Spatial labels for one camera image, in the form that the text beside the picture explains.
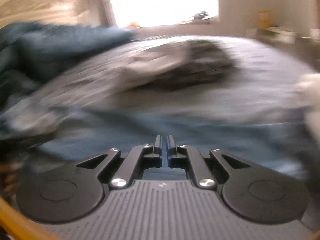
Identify dark windowsill object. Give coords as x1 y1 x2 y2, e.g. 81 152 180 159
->
191 10 209 20

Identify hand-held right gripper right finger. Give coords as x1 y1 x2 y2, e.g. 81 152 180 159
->
166 134 252 189

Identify bright window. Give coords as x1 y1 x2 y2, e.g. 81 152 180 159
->
110 0 219 27

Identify teal duvet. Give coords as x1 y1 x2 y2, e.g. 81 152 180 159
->
0 22 137 100

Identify grey curtain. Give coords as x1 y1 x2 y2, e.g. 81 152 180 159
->
100 0 118 27

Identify blue denim jeans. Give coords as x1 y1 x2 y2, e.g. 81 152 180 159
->
0 110 310 180

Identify cream carved headboard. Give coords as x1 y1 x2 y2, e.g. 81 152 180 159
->
0 0 80 28

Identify dark plaid shirt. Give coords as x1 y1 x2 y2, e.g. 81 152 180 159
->
150 39 237 92

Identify yellow box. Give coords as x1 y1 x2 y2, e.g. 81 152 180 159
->
257 9 272 28

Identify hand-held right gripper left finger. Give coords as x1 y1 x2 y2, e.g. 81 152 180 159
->
76 134 163 189

